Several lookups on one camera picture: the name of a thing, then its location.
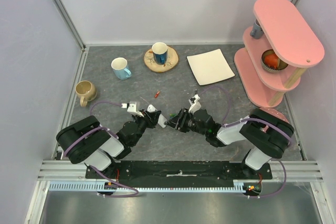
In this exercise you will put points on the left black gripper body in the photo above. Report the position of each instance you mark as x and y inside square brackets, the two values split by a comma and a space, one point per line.
[145, 114]

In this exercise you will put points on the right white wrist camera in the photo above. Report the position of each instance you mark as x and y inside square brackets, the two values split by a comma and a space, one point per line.
[194, 104]

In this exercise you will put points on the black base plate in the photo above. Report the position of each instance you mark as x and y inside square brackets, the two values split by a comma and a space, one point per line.
[183, 174]

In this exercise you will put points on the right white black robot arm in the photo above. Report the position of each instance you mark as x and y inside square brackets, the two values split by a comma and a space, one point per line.
[269, 134]

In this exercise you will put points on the bowl with fruit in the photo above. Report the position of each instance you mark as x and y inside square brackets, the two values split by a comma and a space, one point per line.
[271, 62]

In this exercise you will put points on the pink three-tier shelf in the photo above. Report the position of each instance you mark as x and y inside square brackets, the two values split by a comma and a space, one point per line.
[293, 41]

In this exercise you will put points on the white remote control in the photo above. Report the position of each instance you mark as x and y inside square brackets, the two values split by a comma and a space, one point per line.
[162, 119]

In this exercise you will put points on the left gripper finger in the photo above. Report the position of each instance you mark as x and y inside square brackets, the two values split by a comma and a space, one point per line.
[154, 114]
[150, 123]

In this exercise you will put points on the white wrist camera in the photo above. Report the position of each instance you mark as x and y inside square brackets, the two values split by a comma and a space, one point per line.
[194, 104]
[133, 107]

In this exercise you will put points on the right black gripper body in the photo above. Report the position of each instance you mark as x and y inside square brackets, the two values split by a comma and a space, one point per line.
[180, 119]

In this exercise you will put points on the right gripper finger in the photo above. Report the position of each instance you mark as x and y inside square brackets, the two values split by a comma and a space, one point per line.
[179, 115]
[173, 123]

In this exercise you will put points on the pink dotted plate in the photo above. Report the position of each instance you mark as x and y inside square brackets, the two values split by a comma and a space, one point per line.
[275, 113]

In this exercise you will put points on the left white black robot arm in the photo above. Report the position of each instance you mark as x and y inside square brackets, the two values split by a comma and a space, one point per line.
[87, 141]

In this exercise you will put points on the grey cup on shelf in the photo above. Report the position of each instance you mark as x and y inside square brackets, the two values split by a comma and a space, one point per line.
[257, 31]

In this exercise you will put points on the light blue mug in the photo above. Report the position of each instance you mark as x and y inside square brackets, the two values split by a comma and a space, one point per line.
[121, 68]

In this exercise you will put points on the beige ceramic mug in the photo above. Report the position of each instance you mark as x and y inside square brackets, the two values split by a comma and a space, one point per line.
[86, 92]

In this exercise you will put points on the cream square plate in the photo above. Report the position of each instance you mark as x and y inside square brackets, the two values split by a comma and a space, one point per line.
[210, 67]

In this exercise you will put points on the dark blue mug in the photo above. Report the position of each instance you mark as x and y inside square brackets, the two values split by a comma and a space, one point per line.
[159, 50]

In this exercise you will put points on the white slotted cable duct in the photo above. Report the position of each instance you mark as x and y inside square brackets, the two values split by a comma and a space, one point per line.
[103, 187]

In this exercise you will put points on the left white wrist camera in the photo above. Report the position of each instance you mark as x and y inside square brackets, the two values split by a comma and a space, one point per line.
[133, 107]

